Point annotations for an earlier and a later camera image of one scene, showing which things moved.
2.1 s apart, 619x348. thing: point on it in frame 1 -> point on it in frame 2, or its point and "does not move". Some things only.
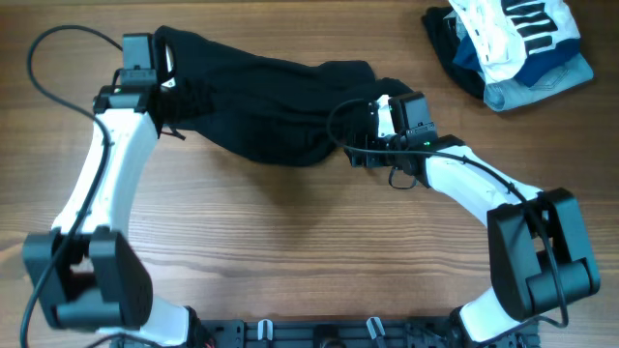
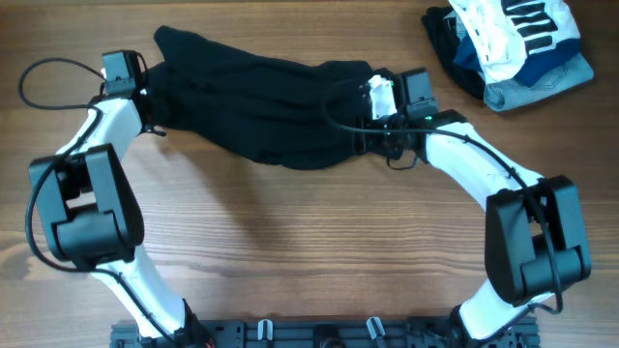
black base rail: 346,333 does not move
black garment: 283,112 does not move
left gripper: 183,116 -> 152,92
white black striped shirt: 502,34 does not move
